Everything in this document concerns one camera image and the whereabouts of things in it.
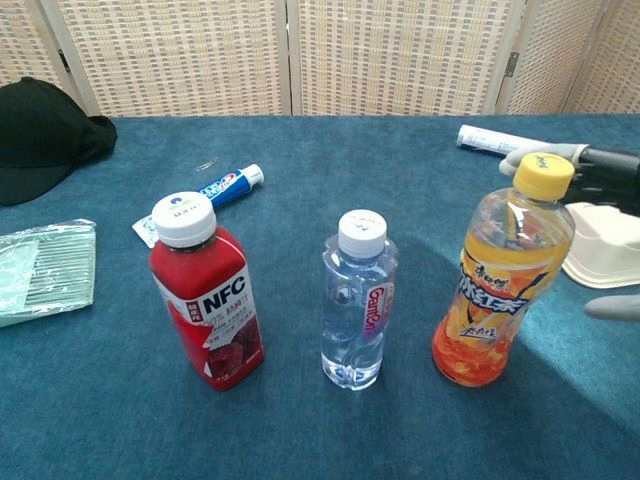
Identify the blue white toothpaste tube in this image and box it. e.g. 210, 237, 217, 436
132, 163, 265, 250

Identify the red NFC juice bottle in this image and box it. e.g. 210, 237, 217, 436
149, 191, 266, 393

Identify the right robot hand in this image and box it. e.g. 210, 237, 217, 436
498, 143, 640, 321

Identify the woven folding screen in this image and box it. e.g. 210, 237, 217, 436
0, 0, 640, 117

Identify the black baseball cap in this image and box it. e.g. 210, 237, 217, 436
0, 77, 119, 207

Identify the beige takeaway food box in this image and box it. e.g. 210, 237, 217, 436
560, 202, 640, 289

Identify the green plastic-wrapped pack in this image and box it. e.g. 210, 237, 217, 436
0, 218, 97, 329

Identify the clear water bottle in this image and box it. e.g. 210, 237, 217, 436
320, 209, 401, 392

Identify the white printed roll tube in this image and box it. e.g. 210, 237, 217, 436
455, 124, 591, 157

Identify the orange iced tea bottle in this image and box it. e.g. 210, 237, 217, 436
431, 152, 577, 389

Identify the teal table cloth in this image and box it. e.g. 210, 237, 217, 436
0, 114, 640, 480

